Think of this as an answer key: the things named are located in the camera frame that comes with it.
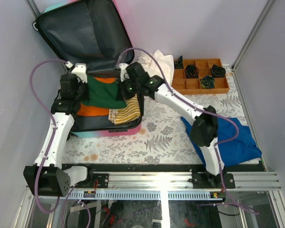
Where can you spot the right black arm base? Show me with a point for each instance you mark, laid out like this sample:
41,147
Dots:
205,180

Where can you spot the rolled dark sock right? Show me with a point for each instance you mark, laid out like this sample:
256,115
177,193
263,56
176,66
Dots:
217,71

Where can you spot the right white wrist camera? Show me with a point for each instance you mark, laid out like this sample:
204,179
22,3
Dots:
123,72

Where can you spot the blue folded shirt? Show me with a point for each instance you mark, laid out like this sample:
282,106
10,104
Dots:
241,149

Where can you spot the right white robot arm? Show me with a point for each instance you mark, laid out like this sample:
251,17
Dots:
204,121

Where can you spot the dark green shirt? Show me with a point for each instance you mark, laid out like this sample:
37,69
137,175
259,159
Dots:
104,93

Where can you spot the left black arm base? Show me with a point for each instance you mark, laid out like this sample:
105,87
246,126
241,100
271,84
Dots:
96,180

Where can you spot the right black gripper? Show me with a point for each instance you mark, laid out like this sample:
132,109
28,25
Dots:
121,90

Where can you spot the rolled dark sock middle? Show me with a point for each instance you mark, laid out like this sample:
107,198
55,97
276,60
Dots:
192,71

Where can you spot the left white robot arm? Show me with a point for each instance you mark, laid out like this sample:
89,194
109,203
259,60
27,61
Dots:
46,176

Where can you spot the yellow striped shirt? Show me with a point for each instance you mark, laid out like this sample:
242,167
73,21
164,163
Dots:
125,115

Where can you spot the rolled blue green sock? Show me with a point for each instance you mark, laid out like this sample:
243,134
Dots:
207,82

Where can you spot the orange shirt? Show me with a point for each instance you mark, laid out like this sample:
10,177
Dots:
92,110

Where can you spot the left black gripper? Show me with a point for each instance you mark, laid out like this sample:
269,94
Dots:
86,97

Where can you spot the orange compartment tray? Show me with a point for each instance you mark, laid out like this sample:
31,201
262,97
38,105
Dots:
191,86

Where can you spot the rolled dark sock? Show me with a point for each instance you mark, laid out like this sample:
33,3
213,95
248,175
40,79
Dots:
217,71
192,71

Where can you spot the pink and teal suitcase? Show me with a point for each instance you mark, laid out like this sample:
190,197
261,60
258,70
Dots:
89,32

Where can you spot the rolled dark sock outside tray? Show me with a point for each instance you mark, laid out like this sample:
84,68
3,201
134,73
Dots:
178,63

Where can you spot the white crumpled cloth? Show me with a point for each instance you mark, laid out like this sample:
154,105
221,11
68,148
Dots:
165,61

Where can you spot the aluminium mounting rail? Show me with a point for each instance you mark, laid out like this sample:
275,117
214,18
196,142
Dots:
145,181

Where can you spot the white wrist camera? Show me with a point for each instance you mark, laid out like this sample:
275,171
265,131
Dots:
80,71
123,72

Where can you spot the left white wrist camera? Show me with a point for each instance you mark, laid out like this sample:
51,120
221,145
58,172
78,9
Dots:
80,71

